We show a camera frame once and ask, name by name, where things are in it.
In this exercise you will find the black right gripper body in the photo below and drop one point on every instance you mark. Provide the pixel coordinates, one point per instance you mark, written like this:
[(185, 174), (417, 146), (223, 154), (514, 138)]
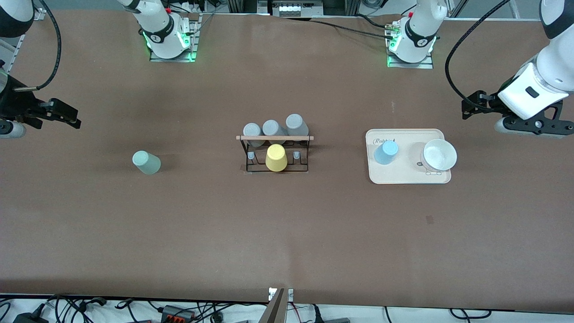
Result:
[(13, 104)]

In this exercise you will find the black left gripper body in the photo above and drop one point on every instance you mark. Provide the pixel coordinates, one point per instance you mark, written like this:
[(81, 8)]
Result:
[(493, 102)]

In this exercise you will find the pale green plastic cup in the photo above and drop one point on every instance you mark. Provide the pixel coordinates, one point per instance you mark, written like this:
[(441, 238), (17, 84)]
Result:
[(145, 162)]

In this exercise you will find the light blue plastic cup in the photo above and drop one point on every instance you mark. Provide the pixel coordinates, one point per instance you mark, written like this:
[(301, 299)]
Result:
[(385, 152)]

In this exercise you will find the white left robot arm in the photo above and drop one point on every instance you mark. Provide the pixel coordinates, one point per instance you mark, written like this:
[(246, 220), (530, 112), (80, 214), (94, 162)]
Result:
[(551, 72)]

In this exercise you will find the white bowl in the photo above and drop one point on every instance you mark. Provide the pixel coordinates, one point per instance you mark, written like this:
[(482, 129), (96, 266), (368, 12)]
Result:
[(439, 154)]

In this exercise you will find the beige rabbit print tray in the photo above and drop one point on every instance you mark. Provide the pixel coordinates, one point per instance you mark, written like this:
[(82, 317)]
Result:
[(394, 172)]

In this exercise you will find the white power strip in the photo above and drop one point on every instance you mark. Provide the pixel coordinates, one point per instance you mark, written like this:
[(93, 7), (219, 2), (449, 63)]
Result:
[(186, 6)]

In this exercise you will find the grey plastic cup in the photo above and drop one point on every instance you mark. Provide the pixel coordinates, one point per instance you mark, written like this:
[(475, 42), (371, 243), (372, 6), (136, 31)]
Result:
[(252, 130), (271, 127), (296, 123)]

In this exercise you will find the black power adapter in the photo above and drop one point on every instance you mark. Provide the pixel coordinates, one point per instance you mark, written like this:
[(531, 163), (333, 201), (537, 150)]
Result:
[(31, 318)]

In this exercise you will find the yellow plastic cup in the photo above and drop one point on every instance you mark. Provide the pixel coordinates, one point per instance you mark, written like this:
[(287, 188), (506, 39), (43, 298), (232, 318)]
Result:
[(276, 158)]

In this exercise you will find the orange black connector block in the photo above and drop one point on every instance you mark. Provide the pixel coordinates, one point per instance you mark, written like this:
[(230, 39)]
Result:
[(177, 314)]

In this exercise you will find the aluminium table edge rail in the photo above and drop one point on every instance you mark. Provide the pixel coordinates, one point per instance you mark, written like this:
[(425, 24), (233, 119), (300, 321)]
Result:
[(15, 51)]

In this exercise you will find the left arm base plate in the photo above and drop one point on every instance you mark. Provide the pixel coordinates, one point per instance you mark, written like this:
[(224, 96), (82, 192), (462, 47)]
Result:
[(410, 65)]

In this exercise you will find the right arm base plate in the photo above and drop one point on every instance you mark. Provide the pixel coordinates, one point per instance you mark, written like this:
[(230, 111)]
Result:
[(193, 36)]

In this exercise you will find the white mount bracket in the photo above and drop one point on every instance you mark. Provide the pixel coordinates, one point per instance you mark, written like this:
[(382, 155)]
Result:
[(289, 294)]

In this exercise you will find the grey camera mount bar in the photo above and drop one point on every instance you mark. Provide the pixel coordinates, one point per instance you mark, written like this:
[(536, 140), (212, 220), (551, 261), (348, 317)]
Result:
[(274, 310)]

